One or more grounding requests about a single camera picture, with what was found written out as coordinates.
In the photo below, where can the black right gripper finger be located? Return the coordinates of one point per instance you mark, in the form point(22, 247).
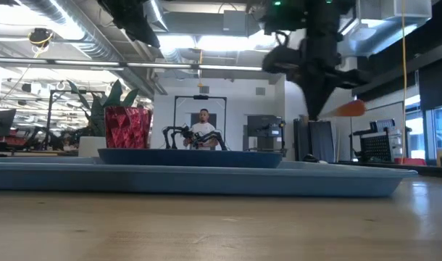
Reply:
point(322, 98)
point(311, 98)

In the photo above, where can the dark blue round plate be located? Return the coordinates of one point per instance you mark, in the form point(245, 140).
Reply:
point(188, 158)

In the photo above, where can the red faceted plastic cup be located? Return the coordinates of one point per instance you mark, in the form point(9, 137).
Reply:
point(127, 127)

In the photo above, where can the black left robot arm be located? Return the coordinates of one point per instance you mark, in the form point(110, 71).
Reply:
point(134, 21)

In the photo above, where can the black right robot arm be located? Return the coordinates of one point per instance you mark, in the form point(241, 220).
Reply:
point(315, 14)

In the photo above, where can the black background robot arm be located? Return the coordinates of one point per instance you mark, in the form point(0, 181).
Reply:
point(215, 136)
point(177, 128)

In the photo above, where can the light blue plastic tray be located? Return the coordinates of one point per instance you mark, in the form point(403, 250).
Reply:
point(206, 181)

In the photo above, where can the grey partition panel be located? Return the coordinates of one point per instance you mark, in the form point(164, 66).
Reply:
point(322, 141)

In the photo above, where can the dark grey equipment panel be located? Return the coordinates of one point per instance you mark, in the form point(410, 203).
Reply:
point(259, 125)

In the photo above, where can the black perforated cart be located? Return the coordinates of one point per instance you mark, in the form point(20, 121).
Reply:
point(377, 148)

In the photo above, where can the red box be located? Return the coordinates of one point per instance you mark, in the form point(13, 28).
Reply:
point(409, 161)

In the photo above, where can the person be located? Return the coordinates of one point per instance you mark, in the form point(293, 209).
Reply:
point(203, 116)

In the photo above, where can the green artificial plant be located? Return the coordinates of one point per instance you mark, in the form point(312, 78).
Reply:
point(114, 96)

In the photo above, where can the long ceiling light bar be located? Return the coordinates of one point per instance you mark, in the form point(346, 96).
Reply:
point(98, 64)

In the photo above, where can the black computer monitor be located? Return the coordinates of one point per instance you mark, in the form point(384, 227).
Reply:
point(1, 123)

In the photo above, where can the grey wall vent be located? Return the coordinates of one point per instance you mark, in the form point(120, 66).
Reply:
point(204, 90)
point(260, 91)

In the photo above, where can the white ventilation duct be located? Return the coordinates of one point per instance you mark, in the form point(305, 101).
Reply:
point(387, 21)

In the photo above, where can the black gantry camera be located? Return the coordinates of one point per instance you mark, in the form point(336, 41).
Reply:
point(201, 97)

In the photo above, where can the grey rectangular duct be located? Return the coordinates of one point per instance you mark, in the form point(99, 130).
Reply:
point(206, 23)

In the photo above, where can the black gantry frame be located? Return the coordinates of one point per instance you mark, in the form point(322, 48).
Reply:
point(181, 96)

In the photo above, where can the silver round ventilation duct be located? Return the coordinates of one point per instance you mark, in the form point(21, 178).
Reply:
point(98, 47)

